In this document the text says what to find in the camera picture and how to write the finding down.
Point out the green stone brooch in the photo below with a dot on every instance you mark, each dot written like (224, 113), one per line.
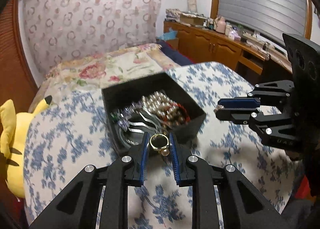
(122, 116)

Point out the circle patterned sheer curtain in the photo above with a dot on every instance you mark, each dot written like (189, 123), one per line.
(62, 30)

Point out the silver patterned bangle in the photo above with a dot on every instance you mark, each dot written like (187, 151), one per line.
(140, 123)

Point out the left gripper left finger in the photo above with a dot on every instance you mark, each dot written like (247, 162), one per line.
(97, 192)

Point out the yellow Pikachu plush toy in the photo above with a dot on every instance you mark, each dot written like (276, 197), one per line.
(15, 127)

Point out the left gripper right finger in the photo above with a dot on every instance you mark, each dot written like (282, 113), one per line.
(223, 191)

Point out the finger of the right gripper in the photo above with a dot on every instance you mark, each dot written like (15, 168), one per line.
(274, 130)
(275, 94)

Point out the wooden dresser cabinet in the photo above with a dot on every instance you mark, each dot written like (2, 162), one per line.
(202, 45)

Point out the black jewelry box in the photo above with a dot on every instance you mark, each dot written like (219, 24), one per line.
(162, 97)

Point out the floral quilt bedspread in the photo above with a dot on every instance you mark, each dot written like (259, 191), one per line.
(100, 71)

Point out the pink bottle on dresser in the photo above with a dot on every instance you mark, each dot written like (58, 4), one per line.
(220, 25)

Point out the grey window blind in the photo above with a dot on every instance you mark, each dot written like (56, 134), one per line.
(272, 18)

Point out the brown louvered wooden wardrobe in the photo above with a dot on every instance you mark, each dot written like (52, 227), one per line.
(17, 82)

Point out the teal tissue box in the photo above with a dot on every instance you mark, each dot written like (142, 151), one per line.
(170, 35)

